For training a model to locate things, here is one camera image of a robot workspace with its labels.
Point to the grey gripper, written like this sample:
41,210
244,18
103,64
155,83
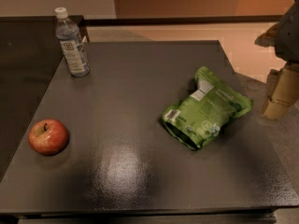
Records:
288,36

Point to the blue plastic water bottle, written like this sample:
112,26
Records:
68,35

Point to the red apple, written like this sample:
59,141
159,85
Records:
48,137

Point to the green snack bag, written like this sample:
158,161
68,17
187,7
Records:
197,120

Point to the dark side table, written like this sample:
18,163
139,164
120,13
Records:
30,54

